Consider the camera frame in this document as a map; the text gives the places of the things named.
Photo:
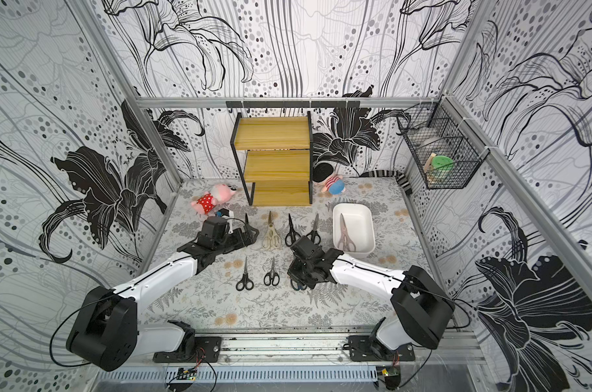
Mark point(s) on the cream handled kitchen scissors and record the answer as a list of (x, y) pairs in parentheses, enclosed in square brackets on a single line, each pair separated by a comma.
[(272, 240)]

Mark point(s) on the small grey handled scissors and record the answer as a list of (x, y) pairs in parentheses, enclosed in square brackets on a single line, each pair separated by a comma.
[(272, 278)]

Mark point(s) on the blue handled scissors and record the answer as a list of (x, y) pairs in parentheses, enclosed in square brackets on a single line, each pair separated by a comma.
[(297, 286)]

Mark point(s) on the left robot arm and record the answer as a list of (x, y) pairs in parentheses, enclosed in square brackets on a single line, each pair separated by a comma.
[(106, 331)]

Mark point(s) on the white plastic storage box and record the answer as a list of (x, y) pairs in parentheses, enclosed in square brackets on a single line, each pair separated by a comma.
[(360, 225)]

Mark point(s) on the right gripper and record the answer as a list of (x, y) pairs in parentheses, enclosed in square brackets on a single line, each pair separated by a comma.
[(301, 249)]

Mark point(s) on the wooden three tier shelf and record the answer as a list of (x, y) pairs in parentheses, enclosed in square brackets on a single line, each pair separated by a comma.
[(274, 158)]

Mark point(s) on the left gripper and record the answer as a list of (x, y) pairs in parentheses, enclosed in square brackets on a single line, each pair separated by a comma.
[(241, 241)]

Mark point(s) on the black wire basket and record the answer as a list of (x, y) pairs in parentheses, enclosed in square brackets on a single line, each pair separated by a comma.
[(431, 129)]

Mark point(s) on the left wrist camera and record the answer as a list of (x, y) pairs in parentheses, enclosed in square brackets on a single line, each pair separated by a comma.
[(213, 232)]

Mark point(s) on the black wall rail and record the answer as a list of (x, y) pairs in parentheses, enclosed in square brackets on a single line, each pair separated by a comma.
[(293, 104)]

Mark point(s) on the black scissors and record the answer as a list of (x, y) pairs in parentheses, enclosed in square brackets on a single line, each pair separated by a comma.
[(292, 235), (313, 235), (245, 282)]

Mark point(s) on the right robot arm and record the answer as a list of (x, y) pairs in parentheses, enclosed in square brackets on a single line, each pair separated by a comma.
[(422, 309)]

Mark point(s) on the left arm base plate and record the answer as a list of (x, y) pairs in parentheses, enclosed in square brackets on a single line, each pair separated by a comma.
[(196, 349)]

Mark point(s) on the pink handled scissors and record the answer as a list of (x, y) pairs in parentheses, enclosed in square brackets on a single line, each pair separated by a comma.
[(345, 243)]

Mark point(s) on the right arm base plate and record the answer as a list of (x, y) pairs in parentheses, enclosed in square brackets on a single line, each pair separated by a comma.
[(363, 348)]

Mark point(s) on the blue pink plush toy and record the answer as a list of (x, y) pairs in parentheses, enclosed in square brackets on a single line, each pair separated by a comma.
[(334, 185)]

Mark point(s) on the green lid in basket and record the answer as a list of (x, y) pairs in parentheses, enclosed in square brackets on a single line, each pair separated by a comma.
[(442, 163)]

